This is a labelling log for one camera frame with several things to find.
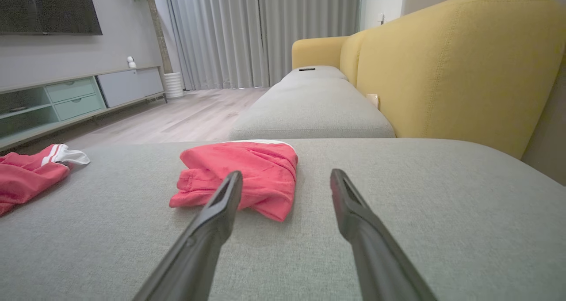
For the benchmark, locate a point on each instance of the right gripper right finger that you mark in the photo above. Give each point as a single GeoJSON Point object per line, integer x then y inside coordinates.
{"type": "Point", "coordinates": [371, 248]}

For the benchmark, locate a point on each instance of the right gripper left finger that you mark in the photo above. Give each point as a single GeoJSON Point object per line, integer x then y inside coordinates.
{"type": "Point", "coordinates": [199, 248]}

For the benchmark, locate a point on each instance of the red white basketball shorts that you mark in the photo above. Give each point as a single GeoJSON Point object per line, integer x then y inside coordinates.
{"type": "Point", "coordinates": [256, 173]}

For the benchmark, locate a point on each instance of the red Bulls basketball jersey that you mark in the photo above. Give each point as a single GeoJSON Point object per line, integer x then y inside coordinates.
{"type": "Point", "coordinates": [26, 177]}

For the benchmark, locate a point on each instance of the grey sofa chaise cushion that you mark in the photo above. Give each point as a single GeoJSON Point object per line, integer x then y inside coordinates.
{"type": "Point", "coordinates": [442, 230]}

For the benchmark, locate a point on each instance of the small beige box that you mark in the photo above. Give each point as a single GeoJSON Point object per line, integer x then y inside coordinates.
{"type": "Point", "coordinates": [373, 100]}

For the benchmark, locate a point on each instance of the grey sofa seat cushion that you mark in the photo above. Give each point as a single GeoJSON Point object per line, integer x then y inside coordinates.
{"type": "Point", "coordinates": [309, 106]}

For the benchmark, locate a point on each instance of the white ribbed plant pot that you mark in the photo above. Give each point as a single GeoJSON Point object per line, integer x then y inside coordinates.
{"type": "Point", "coordinates": [174, 85]}

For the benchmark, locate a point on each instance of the yellow sofa backrest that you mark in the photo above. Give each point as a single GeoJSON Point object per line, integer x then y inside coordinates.
{"type": "Point", "coordinates": [442, 71]}

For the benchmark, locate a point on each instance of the grey green TV cabinet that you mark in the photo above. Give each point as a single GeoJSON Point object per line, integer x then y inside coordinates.
{"type": "Point", "coordinates": [75, 100]}

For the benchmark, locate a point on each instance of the indoor tree plant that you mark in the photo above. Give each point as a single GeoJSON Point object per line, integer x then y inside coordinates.
{"type": "Point", "coordinates": [157, 27]}

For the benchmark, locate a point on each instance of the grey pleated curtain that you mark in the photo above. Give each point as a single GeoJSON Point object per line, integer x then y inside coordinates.
{"type": "Point", "coordinates": [265, 31]}

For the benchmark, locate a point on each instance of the small white security camera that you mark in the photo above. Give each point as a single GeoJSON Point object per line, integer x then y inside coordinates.
{"type": "Point", "coordinates": [131, 62]}

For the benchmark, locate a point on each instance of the white wall socket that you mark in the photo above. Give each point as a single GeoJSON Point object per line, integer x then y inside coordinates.
{"type": "Point", "coordinates": [381, 19]}

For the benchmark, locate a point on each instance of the black wall television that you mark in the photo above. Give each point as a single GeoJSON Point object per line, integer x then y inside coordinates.
{"type": "Point", "coordinates": [48, 7]}

